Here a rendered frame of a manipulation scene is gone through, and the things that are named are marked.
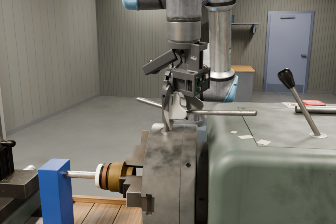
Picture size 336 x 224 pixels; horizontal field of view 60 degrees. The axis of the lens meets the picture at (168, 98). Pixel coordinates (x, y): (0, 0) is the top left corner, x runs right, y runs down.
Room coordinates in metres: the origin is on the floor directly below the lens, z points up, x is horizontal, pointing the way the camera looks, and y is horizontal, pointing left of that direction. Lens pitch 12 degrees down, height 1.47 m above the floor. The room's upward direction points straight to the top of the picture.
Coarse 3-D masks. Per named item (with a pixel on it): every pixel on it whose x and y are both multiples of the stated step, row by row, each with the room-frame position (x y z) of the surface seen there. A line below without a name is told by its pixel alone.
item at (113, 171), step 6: (114, 162) 0.78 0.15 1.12; (120, 162) 0.78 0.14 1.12; (102, 168) 0.76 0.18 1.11; (108, 168) 0.77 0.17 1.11; (114, 168) 0.76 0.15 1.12; (120, 168) 0.75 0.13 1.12; (126, 168) 0.77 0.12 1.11; (132, 168) 0.77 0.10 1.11; (102, 174) 0.75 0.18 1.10; (108, 174) 0.75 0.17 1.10; (114, 174) 0.74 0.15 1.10; (120, 174) 0.74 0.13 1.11; (126, 174) 0.75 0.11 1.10; (132, 174) 0.75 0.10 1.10; (102, 180) 0.74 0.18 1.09; (108, 180) 0.74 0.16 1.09; (114, 180) 0.74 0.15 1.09; (102, 186) 0.75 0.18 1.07; (108, 186) 0.74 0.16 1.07; (114, 186) 0.74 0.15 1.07
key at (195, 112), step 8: (152, 104) 0.74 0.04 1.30; (160, 104) 0.73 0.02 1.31; (192, 112) 0.67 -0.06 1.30; (200, 112) 0.65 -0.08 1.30; (208, 112) 0.64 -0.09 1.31; (216, 112) 0.62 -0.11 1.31; (224, 112) 0.61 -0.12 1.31; (232, 112) 0.60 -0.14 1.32; (240, 112) 0.59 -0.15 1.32; (248, 112) 0.58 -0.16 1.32; (256, 112) 0.57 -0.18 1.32
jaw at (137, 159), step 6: (144, 132) 0.83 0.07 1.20; (144, 138) 0.82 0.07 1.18; (144, 144) 0.81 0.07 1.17; (138, 150) 0.80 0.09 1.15; (144, 150) 0.80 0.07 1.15; (126, 156) 0.79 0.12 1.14; (132, 156) 0.79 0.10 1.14; (138, 156) 0.79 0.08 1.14; (126, 162) 0.78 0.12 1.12; (132, 162) 0.78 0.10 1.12; (138, 162) 0.78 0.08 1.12
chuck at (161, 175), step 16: (160, 128) 0.74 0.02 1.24; (176, 128) 0.74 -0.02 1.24; (160, 144) 0.68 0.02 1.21; (176, 144) 0.68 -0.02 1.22; (144, 160) 0.65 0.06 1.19; (160, 160) 0.65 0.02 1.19; (176, 160) 0.64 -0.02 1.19; (144, 176) 0.63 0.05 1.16; (160, 176) 0.63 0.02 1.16; (176, 176) 0.62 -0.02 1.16; (144, 192) 0.62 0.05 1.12; (160, 192) 0.61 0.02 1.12; (176, 192) 0.61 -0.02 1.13; (160, 208) 0.61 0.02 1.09; (176, 208) 0.60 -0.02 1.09
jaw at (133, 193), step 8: (128, 176) 0.74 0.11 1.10; (136, 176) 0.74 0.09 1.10; (120, 184) 0.71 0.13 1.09; (128, 184) 0.68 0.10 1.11; (136, 184) 0.68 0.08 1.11; (120, 192) 0.71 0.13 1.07; (128, 192) 0.64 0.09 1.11; (136, 192) 0.64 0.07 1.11; (128, 200) 0.64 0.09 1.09; (136, 200) 0.63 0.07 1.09; (144, 200) 0.62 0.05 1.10; (152, 200) 0.62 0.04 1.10; (144, 208) 0.62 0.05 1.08; (152, 208) 0.61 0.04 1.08
